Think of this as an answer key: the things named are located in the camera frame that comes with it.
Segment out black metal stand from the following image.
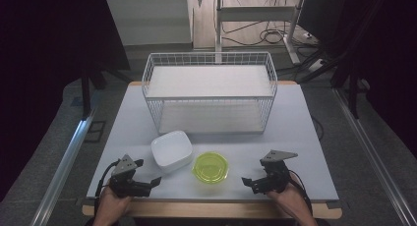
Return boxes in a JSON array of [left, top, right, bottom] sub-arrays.
[[328, 0, 387, 120], [79, 63, 133, 120]]

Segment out person's right hand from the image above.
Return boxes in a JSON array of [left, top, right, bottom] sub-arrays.
[[265, 172, 313, 218]]

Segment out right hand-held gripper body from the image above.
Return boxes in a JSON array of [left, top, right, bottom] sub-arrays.
[[255, 149, 299, 195]]

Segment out green translucent bowl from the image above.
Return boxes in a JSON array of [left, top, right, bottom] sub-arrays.
[[191, 150, 230, 185]]

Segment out white power strip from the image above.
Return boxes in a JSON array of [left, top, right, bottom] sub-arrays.
[[307, 58, 329, 74]]

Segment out white wire rack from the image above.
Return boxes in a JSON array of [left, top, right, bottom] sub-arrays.
[[141, 51, 279, 136]]

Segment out person's left hand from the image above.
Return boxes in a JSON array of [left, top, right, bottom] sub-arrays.
[[96, 185, 133, 220]]

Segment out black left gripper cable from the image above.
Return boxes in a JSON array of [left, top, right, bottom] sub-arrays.
[[93, 159, 121, 217]]

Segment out white metal desk frame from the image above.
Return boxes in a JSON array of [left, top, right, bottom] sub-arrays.
[[214, 0, 307, 65]]

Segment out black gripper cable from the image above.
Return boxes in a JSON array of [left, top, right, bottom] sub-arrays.
[[287, 171, 314, 215], [93, 159, 121, 217]]

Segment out aluminium floor rail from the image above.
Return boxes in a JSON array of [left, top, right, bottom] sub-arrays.
[[30, 107, 98, 226], [331, 87, 417, 226]]

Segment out white square bowl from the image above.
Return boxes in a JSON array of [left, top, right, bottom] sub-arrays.
[[149, 130, 194, 174]]

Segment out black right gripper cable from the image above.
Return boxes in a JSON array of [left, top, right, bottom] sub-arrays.
[[287, 171, 314, 215]]

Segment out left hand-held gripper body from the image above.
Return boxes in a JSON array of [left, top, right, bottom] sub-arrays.
[[108, 153, 152, 198]]

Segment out black floor cables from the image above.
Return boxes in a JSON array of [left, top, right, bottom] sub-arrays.
[[221, 20, 318, 47]]

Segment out white cabinet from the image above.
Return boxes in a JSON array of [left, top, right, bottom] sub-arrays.
[[105, 0, 194, 47]]

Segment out grey table mat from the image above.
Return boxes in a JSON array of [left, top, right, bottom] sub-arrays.
[[86, 84, 340, 202]]

